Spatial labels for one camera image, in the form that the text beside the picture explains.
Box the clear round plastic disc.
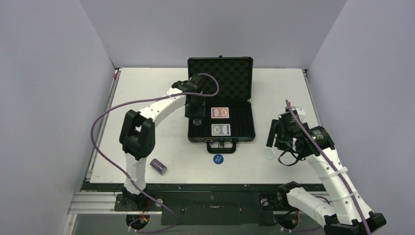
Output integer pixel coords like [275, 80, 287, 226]
[262, 148, 276, 161]

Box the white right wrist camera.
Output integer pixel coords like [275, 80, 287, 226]
[291, 106, 306, 121]

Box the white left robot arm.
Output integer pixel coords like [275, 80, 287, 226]
[119, 73, 211, 211]

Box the green blue poker chip stack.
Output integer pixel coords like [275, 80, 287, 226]
[193, 118, 202, 126]

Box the purple poker chip stack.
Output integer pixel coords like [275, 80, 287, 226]
[150, 158, 167, 175]

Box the blue playing card deck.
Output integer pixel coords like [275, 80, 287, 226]
[211, 124, 231, 136]

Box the black robot base mount plate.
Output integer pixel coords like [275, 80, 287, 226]
[81, 182, 297, 227]

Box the black foam-lined carry case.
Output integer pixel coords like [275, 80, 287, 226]
[187, 56, 255, 154]

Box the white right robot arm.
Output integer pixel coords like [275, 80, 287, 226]
[266, 110, 387, 235]

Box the blue round dealer button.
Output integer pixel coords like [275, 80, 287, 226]
[213, 154, 224, 165]

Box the red playing card deck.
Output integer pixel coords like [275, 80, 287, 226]
[211, 107, 230, 119]

